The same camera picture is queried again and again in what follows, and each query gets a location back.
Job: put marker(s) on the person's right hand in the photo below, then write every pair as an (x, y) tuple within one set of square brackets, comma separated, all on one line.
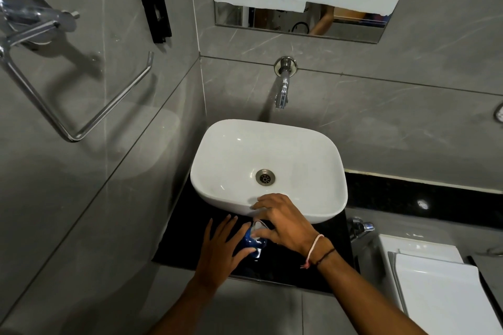
[(289, 224)]

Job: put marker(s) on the person's left hand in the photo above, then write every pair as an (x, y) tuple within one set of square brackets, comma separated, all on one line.
[(220, 252)]

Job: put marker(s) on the person's right thumb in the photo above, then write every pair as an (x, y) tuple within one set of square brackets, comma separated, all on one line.
[(264, 233)]

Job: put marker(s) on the person's left middle finger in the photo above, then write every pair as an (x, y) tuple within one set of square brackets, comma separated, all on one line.
[(232, 224)]

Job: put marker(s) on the person's left thumb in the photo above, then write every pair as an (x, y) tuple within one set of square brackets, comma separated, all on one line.
[(244, 256)]

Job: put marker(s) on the white bottle cap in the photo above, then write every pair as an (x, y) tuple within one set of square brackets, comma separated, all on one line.
[(259, 225)]

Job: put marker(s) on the blue bottle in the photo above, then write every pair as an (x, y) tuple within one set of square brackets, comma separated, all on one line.
[(253, 242)]

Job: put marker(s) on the person's left forearm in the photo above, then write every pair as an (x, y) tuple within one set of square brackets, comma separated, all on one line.
[(184, 307)]

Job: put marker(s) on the person's right forearm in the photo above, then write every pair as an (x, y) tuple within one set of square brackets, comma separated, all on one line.
[(361, 291)]

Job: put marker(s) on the pink thread wristband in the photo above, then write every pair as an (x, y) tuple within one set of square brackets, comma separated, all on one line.
[(313, 250)]

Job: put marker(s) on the chrome sink drain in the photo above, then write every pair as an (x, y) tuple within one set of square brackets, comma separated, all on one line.
[(265, 177)]

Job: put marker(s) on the black thread wristband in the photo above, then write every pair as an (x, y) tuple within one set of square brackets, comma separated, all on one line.
[(325, 255)]

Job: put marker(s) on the white ceramic wash basin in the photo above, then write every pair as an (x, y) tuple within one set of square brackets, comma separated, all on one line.
[(271, 166)]

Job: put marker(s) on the chrome angle valve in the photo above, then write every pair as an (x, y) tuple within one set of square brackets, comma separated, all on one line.
[(359, 226)]

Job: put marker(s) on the white toilet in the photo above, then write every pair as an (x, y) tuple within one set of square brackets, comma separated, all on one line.
[(440, 283)]

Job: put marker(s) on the chrome shower mixer valve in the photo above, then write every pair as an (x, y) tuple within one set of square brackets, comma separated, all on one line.
[(27, 13)]

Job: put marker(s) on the chrome wall tap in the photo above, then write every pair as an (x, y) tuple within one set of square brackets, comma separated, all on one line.
[(283, 79)]

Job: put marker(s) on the wall mirror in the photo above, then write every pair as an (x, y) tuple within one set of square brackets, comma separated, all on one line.
[(302, 22)]

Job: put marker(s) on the chrome wall fitting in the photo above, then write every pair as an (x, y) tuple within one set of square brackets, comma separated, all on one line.
[(499, 111)]

